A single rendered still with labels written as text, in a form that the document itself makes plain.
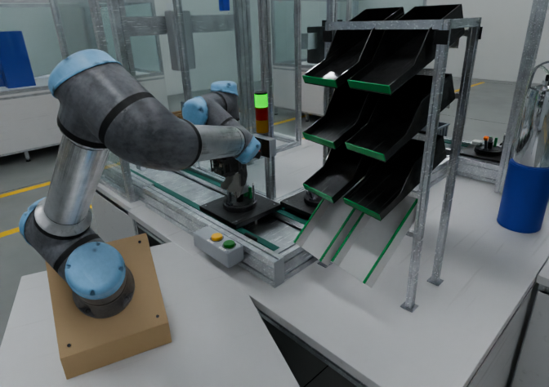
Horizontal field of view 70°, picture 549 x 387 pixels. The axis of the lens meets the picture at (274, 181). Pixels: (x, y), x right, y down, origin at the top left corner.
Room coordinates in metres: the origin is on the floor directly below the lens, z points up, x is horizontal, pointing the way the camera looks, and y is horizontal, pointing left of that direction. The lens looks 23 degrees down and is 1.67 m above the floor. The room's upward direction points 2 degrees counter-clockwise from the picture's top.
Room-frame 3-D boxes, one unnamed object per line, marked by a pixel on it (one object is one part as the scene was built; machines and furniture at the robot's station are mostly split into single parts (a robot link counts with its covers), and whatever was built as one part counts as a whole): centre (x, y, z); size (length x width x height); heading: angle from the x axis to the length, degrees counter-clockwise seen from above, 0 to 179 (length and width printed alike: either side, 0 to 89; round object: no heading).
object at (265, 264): (1.38, 0.30, 0.91); 0.89 x 0.06 x 0.11; 43
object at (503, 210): (1.40, -1.00, 1.00); 0.16 x 0.16 x 0.27
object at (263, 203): (1.44, 0.15, 0.96); 0.24 x 0.24 x 0.02; 43
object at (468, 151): (2.00, -1.17, 1.01); 0.24 x 0.24 x 0.13; 43
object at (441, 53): (1.11, -0.34, 1.26); 0.36 x 0.21 x 0.80; 43
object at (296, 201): (1.46, -0.19, 1.01); 0.24 x 0.24 x 0.13; 43
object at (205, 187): (1.52, 0.18, 0.91); 0.84 x 0.28 x 0.10; 43
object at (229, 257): (1.20, 0.21, 0.93); 0.21 x 0.07 x 0.06; 43
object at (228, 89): (1.12, 0.14, 1.46); 0.09 x 0.08 x 0.11; 151
